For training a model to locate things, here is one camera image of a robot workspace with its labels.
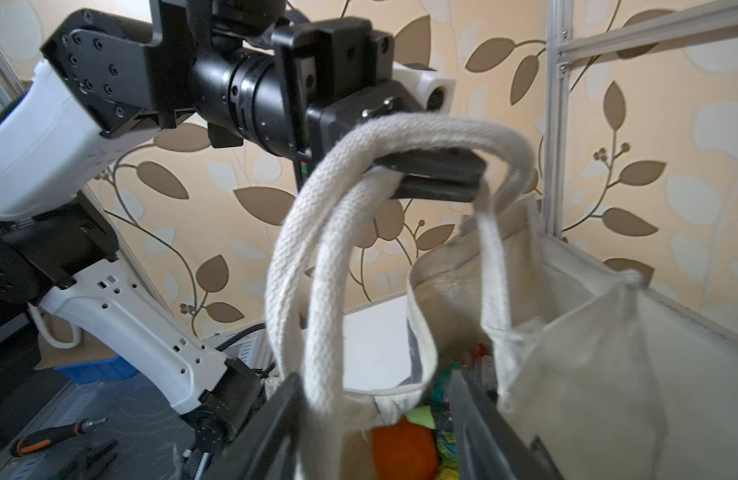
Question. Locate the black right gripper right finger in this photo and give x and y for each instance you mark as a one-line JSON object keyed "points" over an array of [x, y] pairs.
{"points": [[487, 445]]}

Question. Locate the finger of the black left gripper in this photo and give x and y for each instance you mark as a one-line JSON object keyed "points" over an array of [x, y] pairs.
{"points": [[444, 164], [412, 187]]}

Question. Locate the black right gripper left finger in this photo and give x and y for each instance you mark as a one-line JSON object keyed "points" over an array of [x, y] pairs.
{"points": [[267, 447]]}

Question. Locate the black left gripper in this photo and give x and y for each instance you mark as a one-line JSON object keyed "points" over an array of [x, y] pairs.
{"points": [[255, 71]]}

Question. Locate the teal candy bag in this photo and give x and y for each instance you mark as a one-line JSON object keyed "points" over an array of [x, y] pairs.
{"points": [[438, 397]]}

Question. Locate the round orange bell pepper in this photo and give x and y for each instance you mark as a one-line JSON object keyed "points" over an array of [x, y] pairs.
{"points": [[404, 451]]}

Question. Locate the cream Monet print tote bag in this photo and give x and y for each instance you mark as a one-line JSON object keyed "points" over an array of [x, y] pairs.
{"points": [[572, 365]]}

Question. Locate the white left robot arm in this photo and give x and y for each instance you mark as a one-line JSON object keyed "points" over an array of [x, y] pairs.
{"points": [[60, 255]]}

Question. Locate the black pliers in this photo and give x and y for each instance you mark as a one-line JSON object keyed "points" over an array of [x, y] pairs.
{"points": [[88, 464]]}

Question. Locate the blue plastic box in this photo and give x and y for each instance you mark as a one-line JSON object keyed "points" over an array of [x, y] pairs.
{"points": [[112, 369]]}

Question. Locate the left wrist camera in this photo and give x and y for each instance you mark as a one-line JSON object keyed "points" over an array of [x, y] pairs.
{"points": [[432, 89]]}

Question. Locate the orange handled screwdriver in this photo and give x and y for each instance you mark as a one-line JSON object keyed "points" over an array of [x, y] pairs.
{"points": [[46, 438]]}

